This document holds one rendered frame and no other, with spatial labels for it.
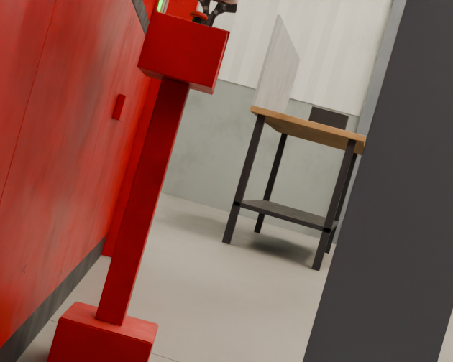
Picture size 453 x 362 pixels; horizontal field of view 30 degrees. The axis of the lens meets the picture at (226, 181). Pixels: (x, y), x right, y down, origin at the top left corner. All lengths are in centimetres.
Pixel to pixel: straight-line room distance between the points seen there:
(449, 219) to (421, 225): 4
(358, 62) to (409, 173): 755
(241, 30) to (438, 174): 774
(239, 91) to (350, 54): 119
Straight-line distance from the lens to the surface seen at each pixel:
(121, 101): 235
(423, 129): 123
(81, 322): 181
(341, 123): 568
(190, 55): 176
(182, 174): 886
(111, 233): 358
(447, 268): 123
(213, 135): 881
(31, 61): 112
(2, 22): 50
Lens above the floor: 53
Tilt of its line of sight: 1 degrees down
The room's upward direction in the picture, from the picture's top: 16 degrees clockwise
